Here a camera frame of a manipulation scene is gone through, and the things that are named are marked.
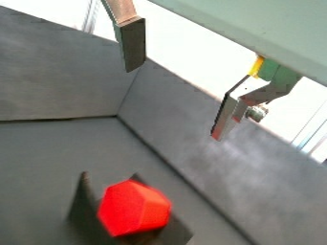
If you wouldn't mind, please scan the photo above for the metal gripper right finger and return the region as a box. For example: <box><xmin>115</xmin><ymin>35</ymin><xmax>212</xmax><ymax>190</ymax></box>
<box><xmin>212</xmin><ymin>56</ymin><xmax>304</xmax><ymax>141</ymax></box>

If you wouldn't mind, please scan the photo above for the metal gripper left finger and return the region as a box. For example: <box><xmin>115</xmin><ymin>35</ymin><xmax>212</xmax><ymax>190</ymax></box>
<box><xmin>102</xmin><ymin>0</ymin><xmax>146</xmax><ymax>72</ymax></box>

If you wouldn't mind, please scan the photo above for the red hexagonal prism block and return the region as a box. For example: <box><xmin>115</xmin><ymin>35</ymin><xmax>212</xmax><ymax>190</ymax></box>
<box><xmin>98</xmin><ymin>179</ymin><xmax>171</xmax><ymax>236</ymax></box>

